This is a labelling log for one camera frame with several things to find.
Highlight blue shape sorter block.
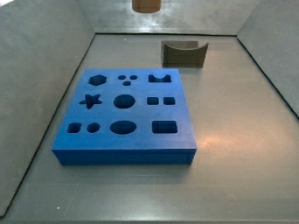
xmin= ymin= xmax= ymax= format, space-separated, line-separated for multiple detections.
xmin=51 ymin=68 xmax=197 ymax=165

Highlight dark grey curved holder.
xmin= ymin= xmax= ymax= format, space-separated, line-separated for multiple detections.
xmin=162 ymin=40 xmax=210 ymax=68

